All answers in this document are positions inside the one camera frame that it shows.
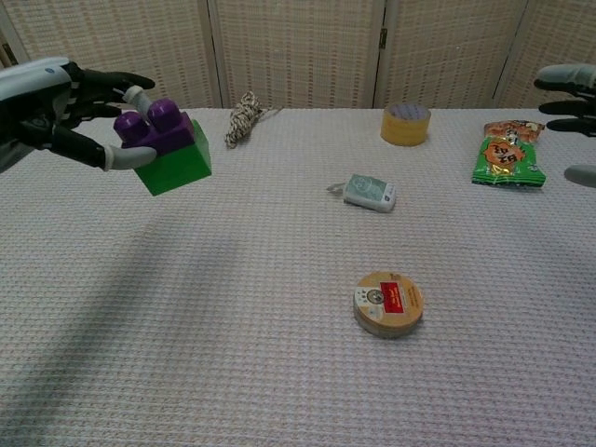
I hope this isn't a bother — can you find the green white tissue pack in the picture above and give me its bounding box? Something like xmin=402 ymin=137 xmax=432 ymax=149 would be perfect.
xmin=327 ymin=173 xmax=399 ymax=215

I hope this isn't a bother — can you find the white woven table cloth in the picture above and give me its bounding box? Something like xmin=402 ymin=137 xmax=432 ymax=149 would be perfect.
xmin=0 ymin=107 xmax=596 ymax=447

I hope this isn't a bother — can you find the yellow tape roll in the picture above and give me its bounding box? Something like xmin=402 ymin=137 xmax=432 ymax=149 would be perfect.
xmin=380 ymin=103 xmax=432 ymax=148

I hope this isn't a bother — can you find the beige woven folding screen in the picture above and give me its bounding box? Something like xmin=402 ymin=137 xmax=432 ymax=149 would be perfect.
xmin=0 ymin=0 xmax=596 ymax=112

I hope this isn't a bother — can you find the purple toy piece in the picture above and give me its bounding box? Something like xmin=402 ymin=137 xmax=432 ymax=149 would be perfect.
xmin=114 ymin=98 xmax=196 ymax=153

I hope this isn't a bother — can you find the green orange snack bag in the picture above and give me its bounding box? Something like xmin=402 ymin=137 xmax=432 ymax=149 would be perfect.
xmin=470 ymin=118 xmax=548 ymax=189

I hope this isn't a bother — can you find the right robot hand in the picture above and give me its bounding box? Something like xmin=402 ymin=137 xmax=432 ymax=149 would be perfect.
xmin=533 ymin=63 xmax=596 ymax=190

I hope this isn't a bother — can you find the speckled rope bundle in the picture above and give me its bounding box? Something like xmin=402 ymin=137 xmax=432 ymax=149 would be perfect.
xmin=224 ymin=90 xmax=280 ymax=149

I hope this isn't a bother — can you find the round gold tin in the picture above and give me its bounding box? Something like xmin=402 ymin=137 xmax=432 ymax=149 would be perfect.
xmin=352 ymin=271 xmax=426 ymax=340

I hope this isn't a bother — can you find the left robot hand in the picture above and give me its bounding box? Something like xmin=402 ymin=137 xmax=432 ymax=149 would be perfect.
xmin=0 ymin=56 xmax=158 ymax=175

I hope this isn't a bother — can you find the green toy piece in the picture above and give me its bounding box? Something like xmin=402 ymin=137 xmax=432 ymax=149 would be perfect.
xmin=133 ymin=119 xmax=213 ymax=197

